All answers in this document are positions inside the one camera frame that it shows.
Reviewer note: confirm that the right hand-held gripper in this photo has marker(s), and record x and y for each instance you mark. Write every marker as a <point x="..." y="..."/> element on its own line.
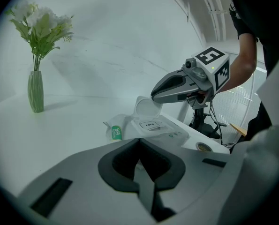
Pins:
<point x="214" y="64"/>

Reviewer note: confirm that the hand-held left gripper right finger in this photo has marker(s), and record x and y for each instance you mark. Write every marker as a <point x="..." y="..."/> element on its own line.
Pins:
<point x="195" y="172"/>

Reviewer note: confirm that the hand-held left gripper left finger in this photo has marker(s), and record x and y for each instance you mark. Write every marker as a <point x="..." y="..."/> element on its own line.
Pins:
<point x="83" y="172"/>

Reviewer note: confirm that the white plastic flip lid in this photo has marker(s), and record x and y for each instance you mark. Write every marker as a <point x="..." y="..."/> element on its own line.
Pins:
<point x="148" y="107"/>

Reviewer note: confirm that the white wet wipe pack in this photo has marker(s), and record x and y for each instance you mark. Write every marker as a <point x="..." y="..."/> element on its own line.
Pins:
<point x="124" y="123"/>

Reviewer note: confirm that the person's right forearm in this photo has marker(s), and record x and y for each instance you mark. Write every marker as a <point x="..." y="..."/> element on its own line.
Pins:
<point x="242" y="64"/>

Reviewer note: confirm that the person's right hand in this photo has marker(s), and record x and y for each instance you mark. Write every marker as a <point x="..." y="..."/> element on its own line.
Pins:
<point x="199" y="96"/>

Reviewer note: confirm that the round gold-rimmed disc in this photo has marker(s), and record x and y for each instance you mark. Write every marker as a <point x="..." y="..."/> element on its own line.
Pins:
<point x="203" y="147"/>

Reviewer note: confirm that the wooden board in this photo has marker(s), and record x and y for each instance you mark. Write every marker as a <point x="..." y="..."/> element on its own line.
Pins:
<point x="239" y="129"/>

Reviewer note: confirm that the white ceiling pipe bundle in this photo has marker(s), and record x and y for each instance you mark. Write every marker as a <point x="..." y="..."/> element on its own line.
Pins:
<point x="215" y="20"/>

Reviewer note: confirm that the green ribbed vase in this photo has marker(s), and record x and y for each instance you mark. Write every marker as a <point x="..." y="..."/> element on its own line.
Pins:
<point x="35" y="92"/>

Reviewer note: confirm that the person's black shirt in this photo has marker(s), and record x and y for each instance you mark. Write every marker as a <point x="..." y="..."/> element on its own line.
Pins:
<point x="258" y="8"/>

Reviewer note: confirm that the white flower bouquet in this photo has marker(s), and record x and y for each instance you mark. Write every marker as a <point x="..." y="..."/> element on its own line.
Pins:
<point x="43" y="24"/>

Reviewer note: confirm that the grey fisheye camera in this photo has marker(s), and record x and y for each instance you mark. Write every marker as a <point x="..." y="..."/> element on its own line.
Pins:
<point x="190" y="64"/>

